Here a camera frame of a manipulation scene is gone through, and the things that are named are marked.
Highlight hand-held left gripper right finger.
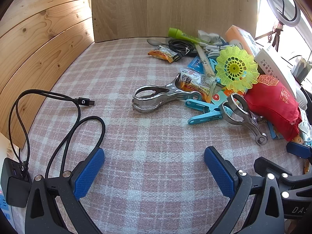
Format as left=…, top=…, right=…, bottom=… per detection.
left=204, top=146, right=285, bottom=234

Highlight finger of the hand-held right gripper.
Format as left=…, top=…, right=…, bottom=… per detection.
left=286, top=141, right=312, bottom=159
left=254, top=157, right=312, bottom=189

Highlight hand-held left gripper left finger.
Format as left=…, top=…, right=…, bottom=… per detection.
left=25, top=148, right=105, bottom=234

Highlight large metal clip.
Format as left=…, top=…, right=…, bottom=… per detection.
left=219, top=93, right=269, bottom=146
left=132, top=74, right=207, bottom=114

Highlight red fabric pouch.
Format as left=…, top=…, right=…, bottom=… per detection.
left=244, top=74, right=301, bottom=142

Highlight light blue plastic clip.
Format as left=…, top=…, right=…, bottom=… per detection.
left=184, top=98, right=225, bottom=125

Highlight pink checked tablecloth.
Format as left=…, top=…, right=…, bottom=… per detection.
left=10, top=36, right=312, bottom=234

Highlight black power adapter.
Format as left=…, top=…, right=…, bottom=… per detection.
left=5, top=177, right=32, bottom=208

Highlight orange printed card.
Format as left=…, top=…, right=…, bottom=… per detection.
left=212, top=88, right=246, bottom=105

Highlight black charging hub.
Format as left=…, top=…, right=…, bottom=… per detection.
left=0, top=158, right=32, bottom=188

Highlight white book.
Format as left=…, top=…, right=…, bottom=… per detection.
left=253, top=44, right=304, bottom=98

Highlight white orange creamer packet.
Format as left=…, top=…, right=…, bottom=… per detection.
left=179, top=68, right=217, bottom=103

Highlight yellow-green plastic shuttlecock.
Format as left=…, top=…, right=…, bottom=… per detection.
left=215, top=46, right=259, bottom=91

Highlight blue printed packet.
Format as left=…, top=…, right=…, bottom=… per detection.
left=187, top=56, right=217, bottom=75

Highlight wrapped wooden chopsticks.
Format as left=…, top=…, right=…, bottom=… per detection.
left=195, top=43, right=217, bottom=78

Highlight dark red tassel ornament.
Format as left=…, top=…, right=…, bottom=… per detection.
left=268, top=21, right=284, bottom=51

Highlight orange tissue pack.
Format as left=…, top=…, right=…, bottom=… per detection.
left=225, top=25, right=262, bottom=58

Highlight orange snack packet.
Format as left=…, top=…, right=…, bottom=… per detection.
left=148, top=45, right=178, bottom=63

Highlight white plastic bag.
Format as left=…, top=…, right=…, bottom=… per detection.
left=197, top=30, right=221, bottom=45

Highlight wooden slat panel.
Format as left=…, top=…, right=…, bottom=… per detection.
left=0, top=0, right=95, bottom=149

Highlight metal spoon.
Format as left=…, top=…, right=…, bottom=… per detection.
left=147, top=38, right=171, bottom=47

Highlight plywood board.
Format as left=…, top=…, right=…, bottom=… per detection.
left=91, top=0, right=259, bottom=44

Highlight black USB cable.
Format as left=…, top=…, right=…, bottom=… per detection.
left=8, top=90, right=106, bottom=183

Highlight coiled white cable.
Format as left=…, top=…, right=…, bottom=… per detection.
left=199, top=43, right=232, bottom=59

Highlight coiled black cable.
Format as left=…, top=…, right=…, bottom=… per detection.
left=168, top=39, right=197, bottom=62

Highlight white ring light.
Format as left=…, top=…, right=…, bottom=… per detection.
left=262, top=0, right=302, bottom=27

